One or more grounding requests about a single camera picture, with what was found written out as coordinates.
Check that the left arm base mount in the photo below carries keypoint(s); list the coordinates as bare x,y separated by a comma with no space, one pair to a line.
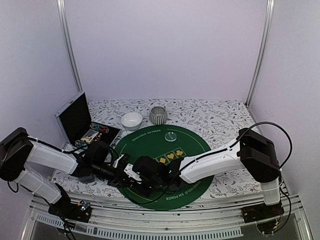
80,211

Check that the right aluminium frame post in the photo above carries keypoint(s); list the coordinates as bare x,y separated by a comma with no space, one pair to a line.
270,4

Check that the white ceramic bowl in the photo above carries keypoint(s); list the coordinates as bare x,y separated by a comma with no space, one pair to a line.
131,121

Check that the poker chip row upper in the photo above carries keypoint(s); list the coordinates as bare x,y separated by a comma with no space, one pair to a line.
99,128

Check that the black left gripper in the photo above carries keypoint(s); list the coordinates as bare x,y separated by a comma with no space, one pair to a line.
119,177

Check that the left aluminium frame post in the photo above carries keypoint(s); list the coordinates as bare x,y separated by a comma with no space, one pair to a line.
61,7

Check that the striped grey ceramic cup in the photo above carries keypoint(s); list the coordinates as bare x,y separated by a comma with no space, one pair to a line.
158,115

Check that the boxed card deck in case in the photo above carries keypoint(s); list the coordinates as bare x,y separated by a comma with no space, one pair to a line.
89,136

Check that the poker chip row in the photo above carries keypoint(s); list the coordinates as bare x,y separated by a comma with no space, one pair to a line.
80,145
99,128

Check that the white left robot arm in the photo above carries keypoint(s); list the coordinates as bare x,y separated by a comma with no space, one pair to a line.
18,150

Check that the floral white tablecloth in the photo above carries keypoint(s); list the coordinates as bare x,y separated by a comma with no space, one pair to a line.
216,121

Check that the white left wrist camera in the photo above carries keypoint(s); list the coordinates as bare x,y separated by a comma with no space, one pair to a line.
122,159

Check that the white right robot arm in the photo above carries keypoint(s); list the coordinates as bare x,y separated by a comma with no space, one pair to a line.
250,150

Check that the clear acrylic dealer button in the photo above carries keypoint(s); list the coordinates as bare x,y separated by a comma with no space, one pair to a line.
170,136

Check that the aluminium poker chip case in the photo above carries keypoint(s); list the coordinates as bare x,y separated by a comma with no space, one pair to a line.
74,120

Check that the poker chip row lower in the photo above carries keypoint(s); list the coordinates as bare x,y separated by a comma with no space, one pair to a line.
80,145

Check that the grey playing card deck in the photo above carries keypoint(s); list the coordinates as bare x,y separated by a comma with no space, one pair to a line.
87,179

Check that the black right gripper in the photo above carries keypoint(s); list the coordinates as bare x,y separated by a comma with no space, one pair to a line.
145,191

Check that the round green poker mat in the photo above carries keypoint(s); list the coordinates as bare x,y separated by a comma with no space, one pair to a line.
150,141

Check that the aluminium frame post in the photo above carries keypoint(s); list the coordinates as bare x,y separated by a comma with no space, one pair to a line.
270,4
61,7

